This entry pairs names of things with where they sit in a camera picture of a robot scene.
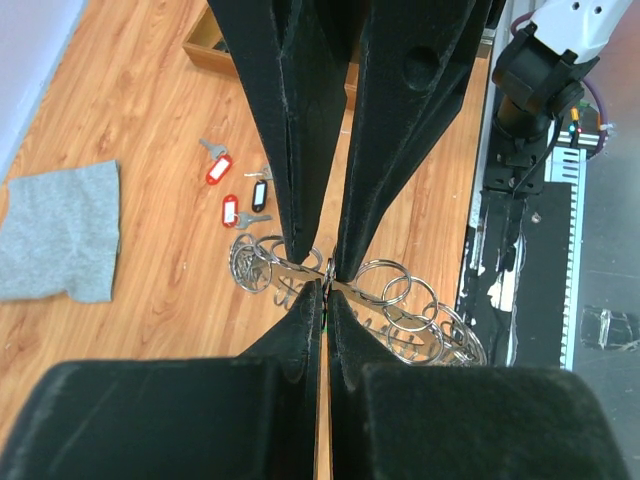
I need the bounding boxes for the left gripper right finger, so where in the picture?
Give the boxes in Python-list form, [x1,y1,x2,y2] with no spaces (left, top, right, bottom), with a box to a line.
[327,291,629,479]

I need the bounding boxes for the red key tag middle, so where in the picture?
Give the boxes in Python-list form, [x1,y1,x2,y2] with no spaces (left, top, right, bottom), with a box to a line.
[222,194,272,230]

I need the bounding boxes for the wooden compartment tray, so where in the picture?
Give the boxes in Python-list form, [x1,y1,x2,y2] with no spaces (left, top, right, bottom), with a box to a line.
[182,4,360,111]

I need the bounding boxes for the red key tag upper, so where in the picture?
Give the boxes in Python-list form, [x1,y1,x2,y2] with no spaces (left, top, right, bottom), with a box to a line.
[199,138,233,186]

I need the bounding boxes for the red key tag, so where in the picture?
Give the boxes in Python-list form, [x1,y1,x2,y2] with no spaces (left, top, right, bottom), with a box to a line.
[222,194,272,230]
[199,138,233,186]

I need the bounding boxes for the dark brown key tag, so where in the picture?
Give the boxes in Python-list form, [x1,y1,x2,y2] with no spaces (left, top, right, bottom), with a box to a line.
[244,165,272,213]

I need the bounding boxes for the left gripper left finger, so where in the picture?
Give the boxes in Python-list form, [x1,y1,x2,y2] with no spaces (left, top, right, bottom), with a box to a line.
[1,281,322,479]

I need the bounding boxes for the grey cloth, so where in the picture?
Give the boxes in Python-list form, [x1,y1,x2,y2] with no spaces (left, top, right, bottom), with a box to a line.
[1,160,120,303]

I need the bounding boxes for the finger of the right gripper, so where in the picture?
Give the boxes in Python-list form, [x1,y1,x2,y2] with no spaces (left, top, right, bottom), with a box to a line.
[209,1,348,263]
[337,1,492,279]

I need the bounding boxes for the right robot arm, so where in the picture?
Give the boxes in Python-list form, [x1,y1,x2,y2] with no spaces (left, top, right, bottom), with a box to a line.
[210,1,628,281]

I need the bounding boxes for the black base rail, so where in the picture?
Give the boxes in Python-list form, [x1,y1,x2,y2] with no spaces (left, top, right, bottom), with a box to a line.
[456,163,585,369]

